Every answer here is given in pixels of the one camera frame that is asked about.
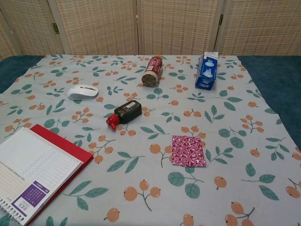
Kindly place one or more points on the pink patterned card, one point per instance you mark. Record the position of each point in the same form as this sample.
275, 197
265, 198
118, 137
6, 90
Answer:
188, 150

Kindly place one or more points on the black ink bottle red cap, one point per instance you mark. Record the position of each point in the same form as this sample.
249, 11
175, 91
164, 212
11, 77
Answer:
128, 111

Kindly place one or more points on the red labelled drink bottle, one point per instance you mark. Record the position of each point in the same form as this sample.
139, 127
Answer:
154, 68

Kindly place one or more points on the floral leaf berry tablecloth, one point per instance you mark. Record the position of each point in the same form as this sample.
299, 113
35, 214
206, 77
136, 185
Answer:
211, 106

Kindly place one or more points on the blue white carton box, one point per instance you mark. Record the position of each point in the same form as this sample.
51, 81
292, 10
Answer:
207, 73

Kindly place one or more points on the white computer mouse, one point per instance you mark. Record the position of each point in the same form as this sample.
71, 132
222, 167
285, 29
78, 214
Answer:
82, 93

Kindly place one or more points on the woven folding screen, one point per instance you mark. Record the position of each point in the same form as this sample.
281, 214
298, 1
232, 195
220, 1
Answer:
98, 28

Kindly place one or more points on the brass screen hinge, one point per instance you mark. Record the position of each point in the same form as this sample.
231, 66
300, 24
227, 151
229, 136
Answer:
220, 20
55, 27

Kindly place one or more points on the red cover spiral notebook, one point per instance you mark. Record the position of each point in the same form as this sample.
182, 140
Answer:
35, 153

